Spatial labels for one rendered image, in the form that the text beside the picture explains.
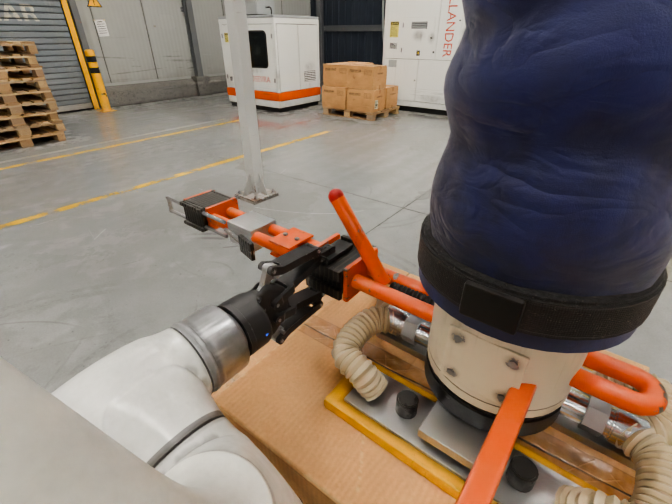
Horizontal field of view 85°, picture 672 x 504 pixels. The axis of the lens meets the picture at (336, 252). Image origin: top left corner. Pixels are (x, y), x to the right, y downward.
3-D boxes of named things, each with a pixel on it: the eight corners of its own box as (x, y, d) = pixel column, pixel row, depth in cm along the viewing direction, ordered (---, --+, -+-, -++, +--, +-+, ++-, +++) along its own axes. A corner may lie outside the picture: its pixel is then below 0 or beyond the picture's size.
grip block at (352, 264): (379, 276, 61) (381, 245, 58) (343, 305, 55) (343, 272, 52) (339, 259, 66) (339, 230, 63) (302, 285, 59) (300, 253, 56)
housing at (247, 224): (279, 239, 72) (277, 218, 70) (252, 253, 67) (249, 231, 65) (255, 229, 76) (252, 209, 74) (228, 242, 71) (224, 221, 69)
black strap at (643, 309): (654, 259, 42) (670, 228, 40) (641, 394, 26) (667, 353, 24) (462, 209, 54) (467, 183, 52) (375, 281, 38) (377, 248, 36)
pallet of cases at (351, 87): (399, 113, 752) (403, 63, 706) (372, 121, 682) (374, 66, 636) (350, 107, 815) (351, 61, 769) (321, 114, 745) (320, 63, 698)
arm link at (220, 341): (176, 369, 47) (216, 342, 51) (220, 408, 42) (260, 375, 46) (158, 314, 42) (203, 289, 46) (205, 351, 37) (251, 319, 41)
